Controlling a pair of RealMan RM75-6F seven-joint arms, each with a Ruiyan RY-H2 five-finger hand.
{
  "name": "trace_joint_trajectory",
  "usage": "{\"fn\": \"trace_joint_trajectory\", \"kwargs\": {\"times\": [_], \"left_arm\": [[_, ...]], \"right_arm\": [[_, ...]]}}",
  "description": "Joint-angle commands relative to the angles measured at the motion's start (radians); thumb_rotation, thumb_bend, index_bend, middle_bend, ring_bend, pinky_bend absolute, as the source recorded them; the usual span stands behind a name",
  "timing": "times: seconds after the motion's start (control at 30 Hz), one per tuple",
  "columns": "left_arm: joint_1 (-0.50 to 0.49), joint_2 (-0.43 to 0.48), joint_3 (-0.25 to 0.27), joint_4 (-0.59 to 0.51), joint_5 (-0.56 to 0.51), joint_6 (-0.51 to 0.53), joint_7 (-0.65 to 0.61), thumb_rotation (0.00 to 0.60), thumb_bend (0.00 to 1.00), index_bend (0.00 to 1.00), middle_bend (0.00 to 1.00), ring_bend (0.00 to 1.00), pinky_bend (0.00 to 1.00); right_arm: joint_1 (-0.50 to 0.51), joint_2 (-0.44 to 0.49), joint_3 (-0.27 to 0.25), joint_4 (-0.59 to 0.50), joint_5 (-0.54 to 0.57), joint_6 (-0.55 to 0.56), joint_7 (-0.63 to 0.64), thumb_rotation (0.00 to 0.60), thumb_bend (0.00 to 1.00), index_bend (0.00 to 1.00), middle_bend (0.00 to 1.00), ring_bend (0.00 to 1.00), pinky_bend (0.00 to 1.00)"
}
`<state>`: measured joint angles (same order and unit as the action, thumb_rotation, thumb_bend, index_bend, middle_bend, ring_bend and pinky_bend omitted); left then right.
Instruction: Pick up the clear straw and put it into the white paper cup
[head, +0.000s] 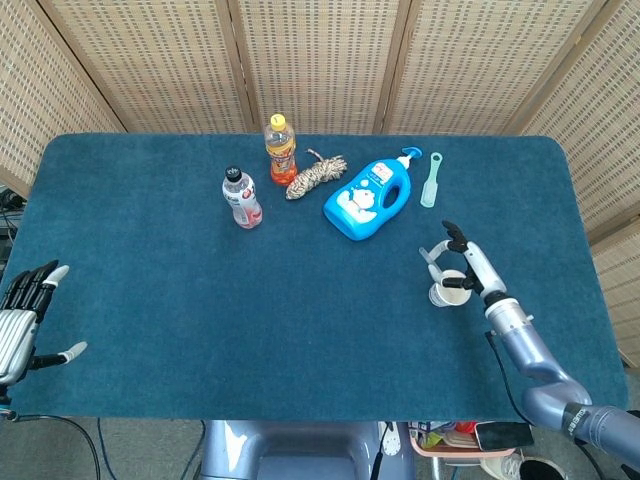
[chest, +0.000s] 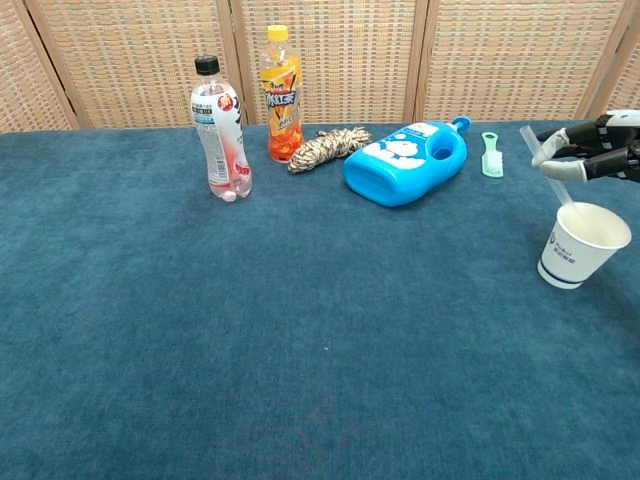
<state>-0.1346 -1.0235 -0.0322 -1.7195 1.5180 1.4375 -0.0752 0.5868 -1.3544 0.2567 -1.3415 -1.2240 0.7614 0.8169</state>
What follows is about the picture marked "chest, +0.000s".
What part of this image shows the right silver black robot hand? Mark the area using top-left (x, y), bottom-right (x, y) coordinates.
top-left (531, 109), bottom-right (640, 184)

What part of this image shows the transparent plastic straw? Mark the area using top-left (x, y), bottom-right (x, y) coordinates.
top-left (518, 124), bottom-right (589, 229)

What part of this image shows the white paper cup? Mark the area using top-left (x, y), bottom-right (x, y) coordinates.
top-left (537, 201), bottom-right (633, 290)

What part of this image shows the light green brush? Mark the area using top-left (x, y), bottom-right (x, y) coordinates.
top-left (480, 131), bottom-right (505, 179)

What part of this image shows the blue detergent bottle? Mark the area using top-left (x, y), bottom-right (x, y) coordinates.
top-left (342, 116), bottom-right (473, 209)

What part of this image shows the woven wood-framed folding screen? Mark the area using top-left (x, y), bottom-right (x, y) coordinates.
top-left (0, 0), bottom-right (640, 134)

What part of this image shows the orange iced tea bottle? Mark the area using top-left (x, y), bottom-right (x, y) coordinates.
top-left (259, 24), bottom-right (305, 165)

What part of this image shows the pink drink bottle black cap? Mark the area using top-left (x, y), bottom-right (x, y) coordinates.
top-left (191, 55), bottom-right (253, 203)

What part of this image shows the blue carpet table cover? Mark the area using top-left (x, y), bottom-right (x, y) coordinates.
top-left (0, 118), bottom-right (640, 480)

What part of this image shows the braided rope bundle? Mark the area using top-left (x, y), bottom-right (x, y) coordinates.
top-left (287, 126), bottom-right (374, 175)

